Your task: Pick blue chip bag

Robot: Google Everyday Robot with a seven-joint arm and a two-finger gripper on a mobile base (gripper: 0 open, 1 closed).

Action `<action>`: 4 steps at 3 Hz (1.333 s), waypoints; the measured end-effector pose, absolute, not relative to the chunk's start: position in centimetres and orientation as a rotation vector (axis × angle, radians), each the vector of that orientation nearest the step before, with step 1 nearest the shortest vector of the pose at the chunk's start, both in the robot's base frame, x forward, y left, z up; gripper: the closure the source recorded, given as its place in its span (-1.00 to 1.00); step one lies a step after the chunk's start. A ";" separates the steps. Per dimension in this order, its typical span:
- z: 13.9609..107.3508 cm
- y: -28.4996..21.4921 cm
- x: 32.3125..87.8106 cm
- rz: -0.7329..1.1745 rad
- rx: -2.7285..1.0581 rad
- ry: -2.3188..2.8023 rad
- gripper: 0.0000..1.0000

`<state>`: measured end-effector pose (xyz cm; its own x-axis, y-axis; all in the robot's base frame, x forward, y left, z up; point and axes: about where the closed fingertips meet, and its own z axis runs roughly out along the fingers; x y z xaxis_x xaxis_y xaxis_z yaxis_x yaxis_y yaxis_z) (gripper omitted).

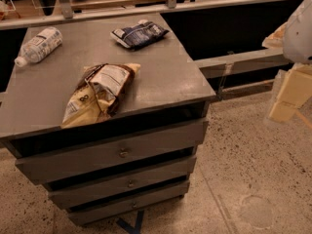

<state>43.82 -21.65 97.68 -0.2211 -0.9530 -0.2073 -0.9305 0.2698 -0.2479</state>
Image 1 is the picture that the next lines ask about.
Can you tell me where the brown and cream chip bag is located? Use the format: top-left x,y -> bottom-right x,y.
61,63 -> 140,128

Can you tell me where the bottom grey drawer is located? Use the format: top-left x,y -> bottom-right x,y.
68,180 -> 189,225

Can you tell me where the blue chip bag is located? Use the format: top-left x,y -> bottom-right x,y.
110,19 -> 169,49

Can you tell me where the middle grey drawer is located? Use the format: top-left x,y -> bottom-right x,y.
49,155 -> 196,209

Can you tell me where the grey drawer cabinet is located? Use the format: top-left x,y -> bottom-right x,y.
0,17 -> 215,225

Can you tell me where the clear plastic water bottle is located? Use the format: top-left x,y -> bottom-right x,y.
15,27 -> 62,67

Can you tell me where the grey drawer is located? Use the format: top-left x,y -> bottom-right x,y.
49,155 -> 196,209
16,119 -> 208,184
68,180 -> 189,225

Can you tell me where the top grey drawer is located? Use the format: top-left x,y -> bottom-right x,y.
16,119 -> 208,184

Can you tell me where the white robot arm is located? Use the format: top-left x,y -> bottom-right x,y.
262,0 -> 312,123

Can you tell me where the grey metal railing frame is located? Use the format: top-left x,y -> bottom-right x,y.
0,0 -> 312,101

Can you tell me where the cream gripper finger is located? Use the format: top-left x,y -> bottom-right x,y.
262,23 -> 287,49
268,63 -> 312,123

